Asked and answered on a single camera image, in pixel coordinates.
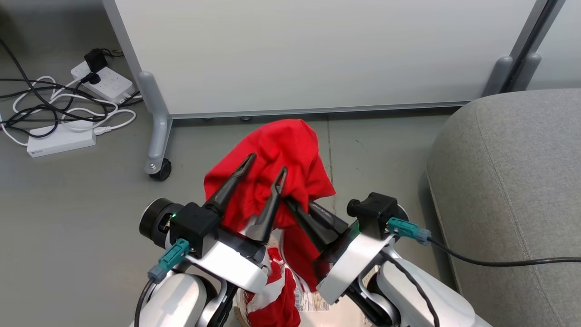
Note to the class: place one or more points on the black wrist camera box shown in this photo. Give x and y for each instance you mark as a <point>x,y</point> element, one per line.
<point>376,213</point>
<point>195,225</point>

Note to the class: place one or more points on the black power adapter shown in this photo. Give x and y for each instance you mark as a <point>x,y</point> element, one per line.
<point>95,60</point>

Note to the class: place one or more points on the flat white box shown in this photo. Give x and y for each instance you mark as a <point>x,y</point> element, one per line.
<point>61,141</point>

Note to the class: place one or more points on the grey partition leg with caster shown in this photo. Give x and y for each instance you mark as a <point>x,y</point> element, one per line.
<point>156,118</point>

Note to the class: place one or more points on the paper label with barcode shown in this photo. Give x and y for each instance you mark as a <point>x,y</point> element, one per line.
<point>313,302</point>

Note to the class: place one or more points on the grey partition foot post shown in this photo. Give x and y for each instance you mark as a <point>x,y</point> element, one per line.
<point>498,75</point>
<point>529,70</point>

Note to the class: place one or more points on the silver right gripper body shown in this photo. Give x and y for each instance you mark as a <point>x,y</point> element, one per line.
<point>352,265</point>

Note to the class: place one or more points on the cream perforated laundry basket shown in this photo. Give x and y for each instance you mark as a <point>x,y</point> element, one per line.
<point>338,318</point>

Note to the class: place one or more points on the grey fabric sofa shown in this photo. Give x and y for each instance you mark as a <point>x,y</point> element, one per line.
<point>513,190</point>

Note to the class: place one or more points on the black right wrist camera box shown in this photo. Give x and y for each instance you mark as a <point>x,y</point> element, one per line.
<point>376,213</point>

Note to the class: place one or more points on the black round plug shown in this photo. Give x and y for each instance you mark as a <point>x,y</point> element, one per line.
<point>92,78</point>

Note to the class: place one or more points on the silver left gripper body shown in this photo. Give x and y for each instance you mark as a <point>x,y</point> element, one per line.
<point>236,265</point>

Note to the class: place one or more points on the black caster wheel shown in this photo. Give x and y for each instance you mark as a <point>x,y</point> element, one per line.
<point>162,171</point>

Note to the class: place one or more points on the white power strip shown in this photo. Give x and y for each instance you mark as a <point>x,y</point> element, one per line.
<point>113,84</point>

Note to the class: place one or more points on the red garment with white stripes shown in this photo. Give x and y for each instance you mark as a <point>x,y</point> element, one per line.
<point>281,150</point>

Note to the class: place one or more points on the large white partition panel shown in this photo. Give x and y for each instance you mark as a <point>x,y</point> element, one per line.
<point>317,50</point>

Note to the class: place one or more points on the narrow white partition panel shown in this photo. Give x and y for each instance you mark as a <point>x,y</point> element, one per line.
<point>560,41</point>

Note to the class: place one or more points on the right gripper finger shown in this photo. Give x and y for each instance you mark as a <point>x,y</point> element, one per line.
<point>311,229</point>
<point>329,217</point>

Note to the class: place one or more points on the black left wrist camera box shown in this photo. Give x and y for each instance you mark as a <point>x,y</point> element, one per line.
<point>195,225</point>

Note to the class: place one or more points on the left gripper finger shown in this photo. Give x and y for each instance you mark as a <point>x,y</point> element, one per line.
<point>268,213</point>
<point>229,188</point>

